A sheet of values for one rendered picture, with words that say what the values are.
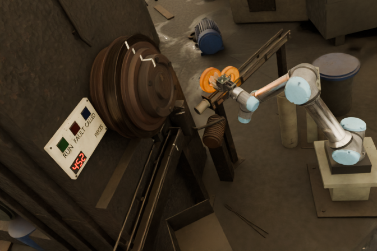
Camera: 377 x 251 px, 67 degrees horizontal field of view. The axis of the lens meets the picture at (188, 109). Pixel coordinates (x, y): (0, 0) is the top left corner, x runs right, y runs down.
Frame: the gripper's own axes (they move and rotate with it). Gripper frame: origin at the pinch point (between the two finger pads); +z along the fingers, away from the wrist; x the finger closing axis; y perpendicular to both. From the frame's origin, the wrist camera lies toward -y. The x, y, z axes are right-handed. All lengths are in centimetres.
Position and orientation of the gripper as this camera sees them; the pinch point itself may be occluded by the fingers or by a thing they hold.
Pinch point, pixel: (210, 77)
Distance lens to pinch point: 175.9
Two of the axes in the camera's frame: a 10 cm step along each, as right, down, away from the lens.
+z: -6.6, -5.4, 5.2
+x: -7.4, 5.9, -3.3
